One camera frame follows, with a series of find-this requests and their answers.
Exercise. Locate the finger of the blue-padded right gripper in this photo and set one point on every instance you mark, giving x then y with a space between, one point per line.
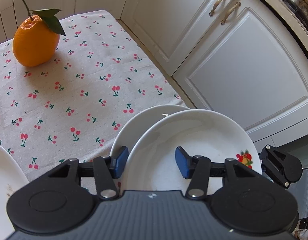
282 168

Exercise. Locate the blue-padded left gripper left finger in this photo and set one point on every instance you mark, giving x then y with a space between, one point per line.
108 169

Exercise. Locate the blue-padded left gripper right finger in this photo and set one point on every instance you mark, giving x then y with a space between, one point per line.
197 169

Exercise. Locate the white plate with fruit print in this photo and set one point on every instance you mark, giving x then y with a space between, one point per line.
140 123

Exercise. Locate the white shallow dish fruit print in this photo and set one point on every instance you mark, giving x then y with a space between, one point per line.
151 165

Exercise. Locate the large white dish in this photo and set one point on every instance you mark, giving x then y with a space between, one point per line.
12 179

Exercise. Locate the white kitchen cabinets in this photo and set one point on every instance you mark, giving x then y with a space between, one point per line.
234 57

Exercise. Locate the cherry print tablecloth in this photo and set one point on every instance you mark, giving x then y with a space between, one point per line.
75 105

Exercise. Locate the orange with green leaf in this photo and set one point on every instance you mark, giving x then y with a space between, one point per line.
37 37

